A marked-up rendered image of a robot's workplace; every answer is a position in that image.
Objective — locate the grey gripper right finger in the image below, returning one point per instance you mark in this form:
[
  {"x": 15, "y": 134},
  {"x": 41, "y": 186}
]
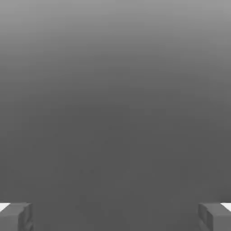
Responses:
[{"x": 216, "y": 218}]

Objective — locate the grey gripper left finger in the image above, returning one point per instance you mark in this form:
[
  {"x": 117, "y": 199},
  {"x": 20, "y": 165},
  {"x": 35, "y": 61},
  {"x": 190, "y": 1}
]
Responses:
[{"x": 14, "y": 218}]

